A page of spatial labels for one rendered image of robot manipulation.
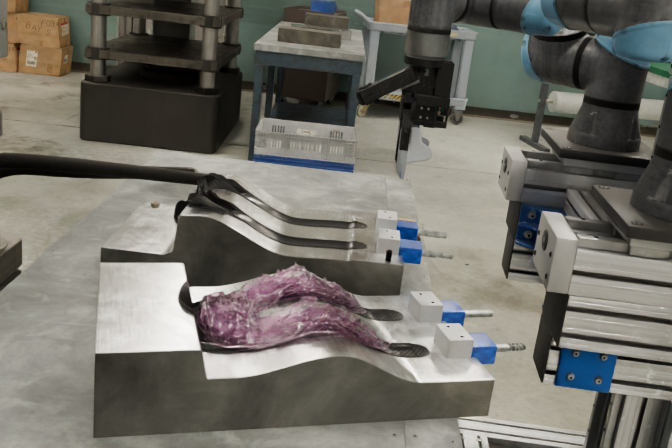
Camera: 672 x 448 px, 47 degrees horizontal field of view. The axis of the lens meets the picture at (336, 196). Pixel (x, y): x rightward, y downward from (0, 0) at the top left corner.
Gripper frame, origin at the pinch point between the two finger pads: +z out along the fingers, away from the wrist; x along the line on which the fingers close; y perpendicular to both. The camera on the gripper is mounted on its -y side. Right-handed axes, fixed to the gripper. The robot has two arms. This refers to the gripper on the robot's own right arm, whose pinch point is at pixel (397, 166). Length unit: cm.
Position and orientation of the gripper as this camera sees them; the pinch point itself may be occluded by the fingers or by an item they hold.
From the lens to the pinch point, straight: 141.4
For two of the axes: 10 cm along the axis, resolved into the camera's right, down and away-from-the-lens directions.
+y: 9.9, 1.2, -0.1
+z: -1.1, 9.5, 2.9
